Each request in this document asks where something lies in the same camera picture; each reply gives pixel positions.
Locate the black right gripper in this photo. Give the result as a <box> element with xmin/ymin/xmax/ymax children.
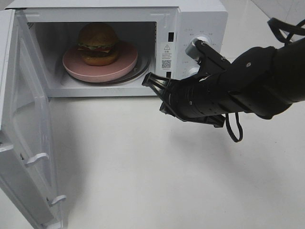
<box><xmin>142</xmin><ymin>73</ymin><xmax>225</xmax><ymax>128</ymax></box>

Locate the white timer knob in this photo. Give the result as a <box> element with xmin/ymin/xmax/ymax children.
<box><xmin>187</xmin><ymin>67</ymin><xmax>200</xmax><ymax>78</ymax></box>

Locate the pink round plate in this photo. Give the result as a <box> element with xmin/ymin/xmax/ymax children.
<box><xmin>62</xmin><ymin>42</ymin><xmax>138</xmax><ymax>83</ymax></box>

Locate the burger with sesame-free bun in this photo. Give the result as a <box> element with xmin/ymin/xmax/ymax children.
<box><xmin>78</xmin><ymin>22</ymin><xmax>119</xmax><ymax>66</ymax></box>

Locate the white microwave door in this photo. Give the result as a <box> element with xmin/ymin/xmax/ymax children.
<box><xmin>0</xmin><ymin>9</ymin><xmax>66</xmax><ymax>229</ymax></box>

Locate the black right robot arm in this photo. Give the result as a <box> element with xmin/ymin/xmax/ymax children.
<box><xmin>142</xmin><ymin>39</ymin><xmax>305</xmax><ymax>128</ymax></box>

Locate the glass microwave turntable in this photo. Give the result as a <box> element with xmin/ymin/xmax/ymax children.
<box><xmin>59</xmin><ymin>47</ymin><xmax>152</xmax><ymax>85</ymax></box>

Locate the white warning label sticker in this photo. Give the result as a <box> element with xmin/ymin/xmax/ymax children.
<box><xmin>160</xmin><ymin>42</ymin><xmax>173</xmax><ymax>70</ymax></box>

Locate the upper white power knob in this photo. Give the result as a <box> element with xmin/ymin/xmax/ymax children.
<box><xmin>192</xmin><ymin>34</ymin><xmax>212</xmax><ymax>45</ymax></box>

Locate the white microwave oven body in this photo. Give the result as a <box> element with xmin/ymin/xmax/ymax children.
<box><xmin>4</xmin><ymin>0</ymin><xmax>228</xmax><ymax>97</ymax></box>

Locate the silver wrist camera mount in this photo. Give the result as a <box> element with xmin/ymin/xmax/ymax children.
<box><xmin>185</xmin><ymin>39</ymin><xmax>208</xmax><ymax>62</ymax></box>

